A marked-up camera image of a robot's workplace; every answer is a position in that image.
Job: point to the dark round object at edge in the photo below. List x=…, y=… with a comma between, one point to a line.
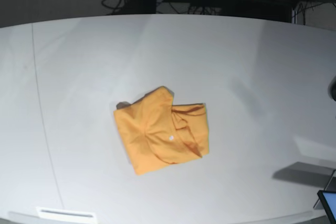
x=332, y=89

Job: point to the yellow T-shirt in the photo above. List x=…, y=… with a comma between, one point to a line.
x=156, y=133

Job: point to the white label strip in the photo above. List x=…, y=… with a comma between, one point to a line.
x=58, y=213

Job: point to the tablet screen on stand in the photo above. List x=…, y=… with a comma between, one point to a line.
x=326, y=199

